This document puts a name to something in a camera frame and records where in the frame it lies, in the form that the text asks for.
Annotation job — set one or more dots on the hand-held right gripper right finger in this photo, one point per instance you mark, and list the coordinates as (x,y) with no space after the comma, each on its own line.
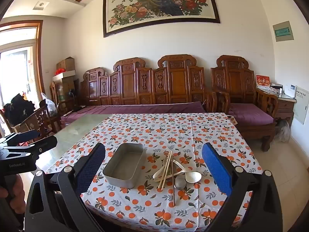
(214,166)

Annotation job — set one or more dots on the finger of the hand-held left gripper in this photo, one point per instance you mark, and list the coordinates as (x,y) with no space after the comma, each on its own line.
(26,135)
(41,146)

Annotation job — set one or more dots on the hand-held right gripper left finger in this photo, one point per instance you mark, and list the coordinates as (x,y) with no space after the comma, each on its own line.
(93,164)

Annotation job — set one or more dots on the white plastic spoon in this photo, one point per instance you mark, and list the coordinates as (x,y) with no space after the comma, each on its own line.
(193,177)

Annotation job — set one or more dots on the rectangular metal tray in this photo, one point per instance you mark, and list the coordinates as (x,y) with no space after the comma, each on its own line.
(125,166)

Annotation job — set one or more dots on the person's left hand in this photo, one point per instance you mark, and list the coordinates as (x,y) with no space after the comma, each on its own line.
(19,193)

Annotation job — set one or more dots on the carved wooden chair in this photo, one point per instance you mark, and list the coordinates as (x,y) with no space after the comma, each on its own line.
(41,119)

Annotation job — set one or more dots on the black clothing pile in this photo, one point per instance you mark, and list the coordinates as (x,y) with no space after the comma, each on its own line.
(18,108)

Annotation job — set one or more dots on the crumpled plastic bag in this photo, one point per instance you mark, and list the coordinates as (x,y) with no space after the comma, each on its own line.
(49,105)

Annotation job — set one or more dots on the small metal spoon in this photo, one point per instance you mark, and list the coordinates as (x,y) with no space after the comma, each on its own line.
(179,182)

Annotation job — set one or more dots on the orange print tablecloth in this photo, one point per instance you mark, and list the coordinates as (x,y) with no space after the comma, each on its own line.
(193,130)

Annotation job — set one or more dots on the dark metal chopstick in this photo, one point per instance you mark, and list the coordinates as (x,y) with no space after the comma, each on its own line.
(173,195)

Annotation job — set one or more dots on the wooden glass cabinet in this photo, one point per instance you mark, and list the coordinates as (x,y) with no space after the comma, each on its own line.
(64,91)

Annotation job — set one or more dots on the purple armchair cushion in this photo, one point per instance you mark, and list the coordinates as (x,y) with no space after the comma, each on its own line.
(251,112)

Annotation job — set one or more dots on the white flat box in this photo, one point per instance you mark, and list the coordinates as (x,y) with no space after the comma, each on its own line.
(65,75)

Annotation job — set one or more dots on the red decoration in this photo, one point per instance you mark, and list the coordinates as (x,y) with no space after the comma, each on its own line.
(60,71)

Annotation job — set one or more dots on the clear plastic bag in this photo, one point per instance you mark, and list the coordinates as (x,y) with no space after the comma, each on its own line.
(282,130)

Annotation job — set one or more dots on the brown cardboard box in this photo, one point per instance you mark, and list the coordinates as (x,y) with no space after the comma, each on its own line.
(66,64)

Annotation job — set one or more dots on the carved wooden armchair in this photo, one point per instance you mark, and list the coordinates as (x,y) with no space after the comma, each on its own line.
(234,82)

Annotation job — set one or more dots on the wooden side table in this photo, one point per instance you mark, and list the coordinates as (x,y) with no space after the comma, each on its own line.
(284,107)

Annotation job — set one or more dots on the carved wooden sofa bench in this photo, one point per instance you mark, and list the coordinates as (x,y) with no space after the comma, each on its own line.
(144,84)

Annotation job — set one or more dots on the red gift box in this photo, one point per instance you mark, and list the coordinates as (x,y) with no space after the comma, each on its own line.
(262,81)

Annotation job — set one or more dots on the grey tissue box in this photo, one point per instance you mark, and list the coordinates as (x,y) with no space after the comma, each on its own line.
(276,88)

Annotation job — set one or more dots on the white desk device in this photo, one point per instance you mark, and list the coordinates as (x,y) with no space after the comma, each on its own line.
(289,91)

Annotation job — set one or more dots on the framed peacock painting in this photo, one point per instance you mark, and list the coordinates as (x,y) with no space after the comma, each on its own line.
(159,4)

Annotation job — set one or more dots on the wooden door frame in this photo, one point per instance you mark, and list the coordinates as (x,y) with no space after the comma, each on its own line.
(39,60)

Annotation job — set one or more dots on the white wall cabinet door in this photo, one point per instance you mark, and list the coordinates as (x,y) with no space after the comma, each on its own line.
(301,105)

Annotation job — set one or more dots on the grey wall panel box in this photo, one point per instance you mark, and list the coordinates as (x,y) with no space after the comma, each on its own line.
(283,31)

